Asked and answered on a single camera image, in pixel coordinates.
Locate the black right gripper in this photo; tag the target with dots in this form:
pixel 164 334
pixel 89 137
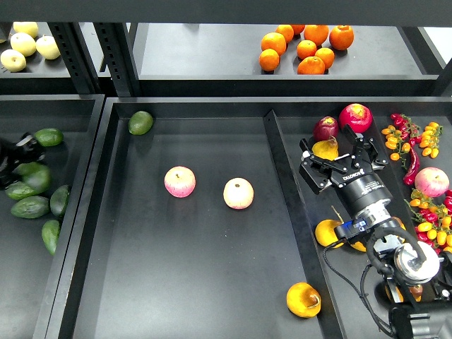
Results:
pixel 358 190

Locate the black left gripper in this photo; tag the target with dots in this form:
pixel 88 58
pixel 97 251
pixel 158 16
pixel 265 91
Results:
pixel 27 149

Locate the green avocado tray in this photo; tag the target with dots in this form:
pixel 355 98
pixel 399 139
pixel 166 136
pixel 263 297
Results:
pixel 35 175

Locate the yellow pear tray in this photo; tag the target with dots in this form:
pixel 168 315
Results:
pixel 303 300

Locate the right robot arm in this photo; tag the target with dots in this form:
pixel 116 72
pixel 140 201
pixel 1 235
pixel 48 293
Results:
pixel 411 269

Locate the yellow pear under arm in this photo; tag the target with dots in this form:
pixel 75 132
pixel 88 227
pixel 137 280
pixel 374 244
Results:
pixel 416 291

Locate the yellow pear upper right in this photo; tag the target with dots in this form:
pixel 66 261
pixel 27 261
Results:
pixel 327 149

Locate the green avocado upper left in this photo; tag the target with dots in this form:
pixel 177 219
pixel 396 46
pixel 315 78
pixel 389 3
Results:
pixel 49 137

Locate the dark green avocado upright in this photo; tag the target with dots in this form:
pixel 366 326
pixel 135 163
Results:
pixel 59 201

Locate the dark green avocado middle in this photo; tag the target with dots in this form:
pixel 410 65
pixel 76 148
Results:
pixel 31 207

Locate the yellow pear left lower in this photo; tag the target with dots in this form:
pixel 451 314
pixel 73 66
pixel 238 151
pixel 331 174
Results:
pixel 325 232

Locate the green avocado lower left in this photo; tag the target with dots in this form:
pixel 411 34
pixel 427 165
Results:
pixel 50 235

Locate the yellow pear right lower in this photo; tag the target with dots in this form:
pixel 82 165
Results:
pixel 360 247

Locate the pale yellow pear front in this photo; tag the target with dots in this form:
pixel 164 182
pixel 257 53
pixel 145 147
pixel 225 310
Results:
pixel 13 60

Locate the pale yellow pear right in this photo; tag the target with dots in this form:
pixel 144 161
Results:
pixel 47 47

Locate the green avocado tray corner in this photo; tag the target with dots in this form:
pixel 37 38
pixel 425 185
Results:
pixel 140 123

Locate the pale yellow pear back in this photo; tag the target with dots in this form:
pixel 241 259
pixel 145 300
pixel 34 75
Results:
pixel 30 28

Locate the dark red apple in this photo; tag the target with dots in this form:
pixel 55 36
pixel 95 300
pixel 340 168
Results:
pixel 325 128

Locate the bright red apple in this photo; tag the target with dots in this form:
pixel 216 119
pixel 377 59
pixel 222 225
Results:
pixel 357 116

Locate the upper cherry tomato bunch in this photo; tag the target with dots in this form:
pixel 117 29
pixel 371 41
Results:
pixel 404 135

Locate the cherry tomato bunch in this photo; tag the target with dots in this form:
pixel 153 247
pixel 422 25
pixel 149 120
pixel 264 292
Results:
pixel 404 135
pixel 432 219

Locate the red chili pepper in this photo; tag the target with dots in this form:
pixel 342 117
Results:
pixel 413 169

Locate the pink apple right tray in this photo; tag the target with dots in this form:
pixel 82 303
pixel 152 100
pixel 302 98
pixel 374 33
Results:
pixel 432 182

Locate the orange front centre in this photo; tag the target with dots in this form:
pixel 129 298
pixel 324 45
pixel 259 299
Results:
pixel 312 65

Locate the orange right of centre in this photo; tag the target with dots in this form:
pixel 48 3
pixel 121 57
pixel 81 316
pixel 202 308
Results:
pixel 327 55

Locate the pale pink apple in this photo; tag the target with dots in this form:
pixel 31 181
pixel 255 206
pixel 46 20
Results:
pixel 238 193

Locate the lower cherry tomato bunch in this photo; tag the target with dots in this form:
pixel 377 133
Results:
pixel 432 219

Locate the orange front left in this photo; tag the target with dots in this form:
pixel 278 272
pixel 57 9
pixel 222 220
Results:
pixel 269 60

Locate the orange far right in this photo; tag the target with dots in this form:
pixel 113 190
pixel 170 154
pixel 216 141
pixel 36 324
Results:
pixel 341 37

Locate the orange back centre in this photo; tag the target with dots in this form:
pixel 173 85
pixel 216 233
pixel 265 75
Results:
pixel 316 33

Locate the black left tray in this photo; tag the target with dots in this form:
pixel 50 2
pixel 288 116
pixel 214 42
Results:
pixel 29 274

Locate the black tray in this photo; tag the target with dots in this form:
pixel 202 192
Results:
pixel 29 274
pixel 145 264

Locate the orange upper left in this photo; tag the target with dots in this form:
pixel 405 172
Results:
pixel 275 41

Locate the orange back hidden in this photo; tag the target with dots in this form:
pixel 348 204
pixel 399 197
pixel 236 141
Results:
pixel 298 29

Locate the pink red apple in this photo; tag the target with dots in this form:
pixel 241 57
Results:
pixel 180 181

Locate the black centre tray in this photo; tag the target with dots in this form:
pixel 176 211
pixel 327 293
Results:
pixel 145 264

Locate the black tray divider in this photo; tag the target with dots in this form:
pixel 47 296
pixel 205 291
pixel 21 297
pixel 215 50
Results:
pixel 330 322

